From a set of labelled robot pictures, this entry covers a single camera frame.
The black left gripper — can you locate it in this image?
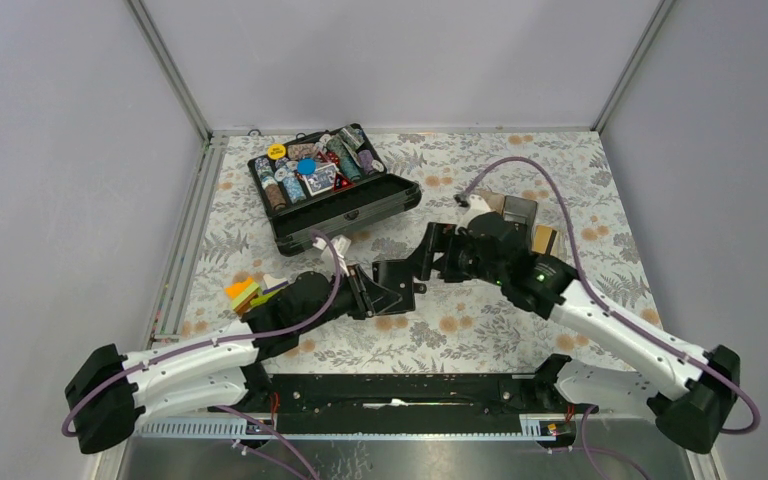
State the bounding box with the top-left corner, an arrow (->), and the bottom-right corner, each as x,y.
297,263 -> 401,335

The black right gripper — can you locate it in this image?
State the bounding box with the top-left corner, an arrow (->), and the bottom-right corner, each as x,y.
401,221 -> 506,286

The black card holder wallet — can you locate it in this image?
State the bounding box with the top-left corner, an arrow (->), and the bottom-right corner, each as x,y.
372,259 -> 427,315

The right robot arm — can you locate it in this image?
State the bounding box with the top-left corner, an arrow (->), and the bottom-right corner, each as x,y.
410,195 -> 741,454

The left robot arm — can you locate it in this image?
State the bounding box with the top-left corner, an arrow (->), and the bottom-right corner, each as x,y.
61,264 -> 402,454

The smoky grey transparent card box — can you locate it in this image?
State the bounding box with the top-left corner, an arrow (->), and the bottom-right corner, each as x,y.
502,195 -> 539,232

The gold striped card in box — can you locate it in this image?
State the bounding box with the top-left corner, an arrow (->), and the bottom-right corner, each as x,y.
532,225 -> 563,258

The clear transparent card box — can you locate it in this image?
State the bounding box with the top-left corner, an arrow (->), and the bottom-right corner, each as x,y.
531,203 -> 570,261

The blue playing card deck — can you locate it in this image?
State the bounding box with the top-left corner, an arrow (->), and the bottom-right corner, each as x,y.
303,164 -> 339,197

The green purple toy block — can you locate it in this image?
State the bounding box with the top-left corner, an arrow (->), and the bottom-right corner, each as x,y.
257,274 -> 289,303

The red triangular dealer button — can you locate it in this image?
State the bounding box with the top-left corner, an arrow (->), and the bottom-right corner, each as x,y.
332,173 -> 354,192

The black poker chip case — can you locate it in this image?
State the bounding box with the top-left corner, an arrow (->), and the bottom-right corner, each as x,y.
247,123 -> 421,257

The blue poker chip stack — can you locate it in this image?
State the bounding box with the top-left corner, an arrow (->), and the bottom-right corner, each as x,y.
282,175 -> 307,204

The brown poker chip stack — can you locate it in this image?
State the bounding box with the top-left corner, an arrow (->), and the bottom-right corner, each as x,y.
263,182 -> 287,211

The blue round dealer chip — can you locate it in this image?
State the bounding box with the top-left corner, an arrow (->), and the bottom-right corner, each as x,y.
296,157 -> 317,176

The yellow round chip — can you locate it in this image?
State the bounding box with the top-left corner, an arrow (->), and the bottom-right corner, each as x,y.
267,143 -> 287,161

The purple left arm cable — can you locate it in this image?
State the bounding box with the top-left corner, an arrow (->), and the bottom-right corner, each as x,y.
60,229 -> 346,439

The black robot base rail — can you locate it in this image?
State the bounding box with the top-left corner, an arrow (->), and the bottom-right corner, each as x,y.
232,373 -> 589,416

